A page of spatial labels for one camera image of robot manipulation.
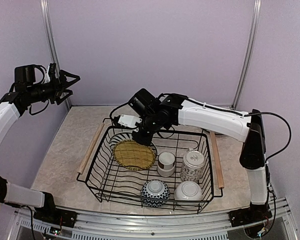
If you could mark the yellow woven bamboo tray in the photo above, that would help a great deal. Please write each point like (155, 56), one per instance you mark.
(133, 156)

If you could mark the white brown ceramic cup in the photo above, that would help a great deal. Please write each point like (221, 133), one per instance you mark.
(166, 164)

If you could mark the white floral patterned mug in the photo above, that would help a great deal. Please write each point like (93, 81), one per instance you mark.
(192, 167)

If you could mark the right wooden rack handle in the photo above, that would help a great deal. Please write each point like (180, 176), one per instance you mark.
(218, 167)

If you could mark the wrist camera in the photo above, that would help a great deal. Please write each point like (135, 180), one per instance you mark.
(127, 121)
(50, 72)

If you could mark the grey deer pattern plate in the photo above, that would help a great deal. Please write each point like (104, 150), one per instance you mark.
(217, 134)

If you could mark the left wooden rack handle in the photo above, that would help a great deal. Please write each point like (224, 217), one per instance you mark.
(90, 149)

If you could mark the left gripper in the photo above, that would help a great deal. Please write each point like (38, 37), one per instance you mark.
(57, 88)

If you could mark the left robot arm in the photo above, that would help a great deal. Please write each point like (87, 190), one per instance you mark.
(32, 84)

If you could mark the aluminium front rail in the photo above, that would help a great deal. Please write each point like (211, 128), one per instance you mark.
(90, 225)

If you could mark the right aluminium corner post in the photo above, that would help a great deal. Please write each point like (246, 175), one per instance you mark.
(248, 53)

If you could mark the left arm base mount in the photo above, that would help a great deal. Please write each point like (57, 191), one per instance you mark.
(56, 216)

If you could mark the plain white bowl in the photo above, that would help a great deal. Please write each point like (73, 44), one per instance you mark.
(188, 191)

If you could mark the black wire dish rack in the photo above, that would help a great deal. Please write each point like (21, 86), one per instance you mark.
(110, 182)

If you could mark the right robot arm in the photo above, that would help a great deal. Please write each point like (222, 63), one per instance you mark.
(172, 109)

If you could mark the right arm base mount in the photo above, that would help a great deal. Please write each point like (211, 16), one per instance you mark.
(252, 214)

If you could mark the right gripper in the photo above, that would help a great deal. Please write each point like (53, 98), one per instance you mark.
(146, 140)

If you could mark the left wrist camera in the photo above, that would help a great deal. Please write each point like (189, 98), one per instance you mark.
(50, 72)

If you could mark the black white striped plate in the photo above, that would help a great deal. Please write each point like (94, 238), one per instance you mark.
(119, 137)

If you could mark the wooden rack handle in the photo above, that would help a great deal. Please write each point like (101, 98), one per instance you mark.
(90, 149)
(218, 167)

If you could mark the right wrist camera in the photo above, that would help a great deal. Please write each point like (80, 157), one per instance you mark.
(127, 121)

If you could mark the blue white patterned bowl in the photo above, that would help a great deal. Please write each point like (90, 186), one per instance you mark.
(154, 193)

